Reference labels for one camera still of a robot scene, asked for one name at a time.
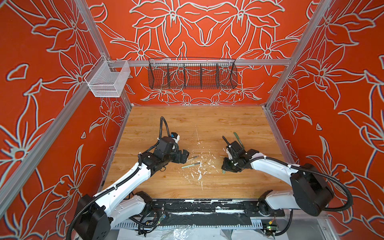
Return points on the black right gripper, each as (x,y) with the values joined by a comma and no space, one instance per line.
(225,167)

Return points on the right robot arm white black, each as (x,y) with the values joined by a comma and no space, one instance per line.
(309,192)

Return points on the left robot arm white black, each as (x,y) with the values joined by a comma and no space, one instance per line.
(96,215)

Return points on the green pen body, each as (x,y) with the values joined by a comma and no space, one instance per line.
(239,140)

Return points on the black wire basket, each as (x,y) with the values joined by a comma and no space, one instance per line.
(192,74)

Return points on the clear mesh bin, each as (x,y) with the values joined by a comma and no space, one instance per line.
(107,79)

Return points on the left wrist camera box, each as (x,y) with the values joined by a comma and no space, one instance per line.
(175,137)

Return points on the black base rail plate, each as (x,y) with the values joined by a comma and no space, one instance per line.
(247,207)

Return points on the white cable duct strip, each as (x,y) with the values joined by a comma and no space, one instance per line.
(253,224)

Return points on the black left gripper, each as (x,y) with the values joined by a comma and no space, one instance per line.
(178,159)

